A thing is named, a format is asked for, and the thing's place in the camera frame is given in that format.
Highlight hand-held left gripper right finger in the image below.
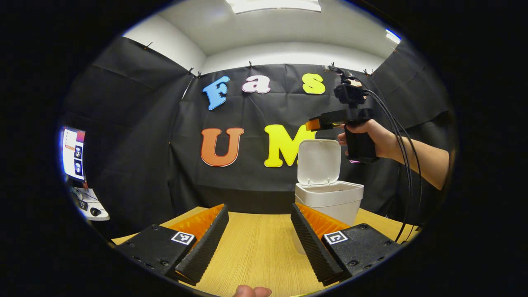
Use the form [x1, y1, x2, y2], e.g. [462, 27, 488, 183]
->
[290, 202, 402, 286]

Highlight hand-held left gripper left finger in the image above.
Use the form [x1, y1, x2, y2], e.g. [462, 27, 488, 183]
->
[116, 203, 230, 286]

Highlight white desktop garbage bin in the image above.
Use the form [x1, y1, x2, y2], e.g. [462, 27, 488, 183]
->
[294, 139, 365, 255]

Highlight wooden desktop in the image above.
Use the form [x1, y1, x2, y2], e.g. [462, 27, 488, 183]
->
[111, 206, 419, 297]

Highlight black backdrop cloth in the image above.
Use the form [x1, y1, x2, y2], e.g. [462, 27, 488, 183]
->
[62, 36, 456, 231]

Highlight large ceiling light panel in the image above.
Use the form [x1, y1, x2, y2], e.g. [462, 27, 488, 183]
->
[225, 0, 322, 14]

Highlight computer monitor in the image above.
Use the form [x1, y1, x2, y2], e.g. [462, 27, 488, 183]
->
[62, 127, 86, 182]

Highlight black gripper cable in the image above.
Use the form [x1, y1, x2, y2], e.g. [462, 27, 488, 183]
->
[363, 89, 414, 243]
[365, 93, 423, 242]

